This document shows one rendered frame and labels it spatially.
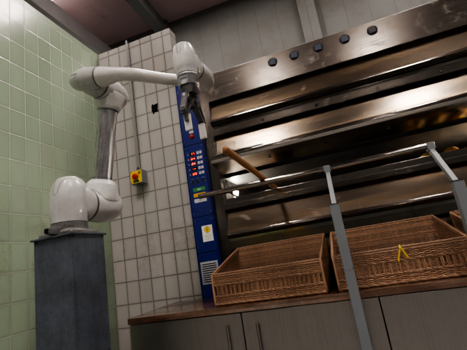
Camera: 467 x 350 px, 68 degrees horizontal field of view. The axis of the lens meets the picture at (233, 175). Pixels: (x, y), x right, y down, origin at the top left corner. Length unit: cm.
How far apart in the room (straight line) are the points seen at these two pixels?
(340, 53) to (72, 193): 178
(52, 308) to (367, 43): 222
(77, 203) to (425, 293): 150
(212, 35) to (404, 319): 668
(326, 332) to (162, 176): 151
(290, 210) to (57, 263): 131
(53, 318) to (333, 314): 114
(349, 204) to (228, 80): 118
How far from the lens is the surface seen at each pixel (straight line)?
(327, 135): 208
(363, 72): 237
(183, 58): 155
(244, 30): 737
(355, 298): 156
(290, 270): 167
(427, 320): 165
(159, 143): 259
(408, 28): 252
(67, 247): 159
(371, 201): 215
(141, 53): 298
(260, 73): 248
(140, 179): 252
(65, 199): 167
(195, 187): 235
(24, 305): 217
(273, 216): 219
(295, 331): 166
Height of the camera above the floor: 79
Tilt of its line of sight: 14 degrees up
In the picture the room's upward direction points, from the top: 9 degrees counter-clockwise
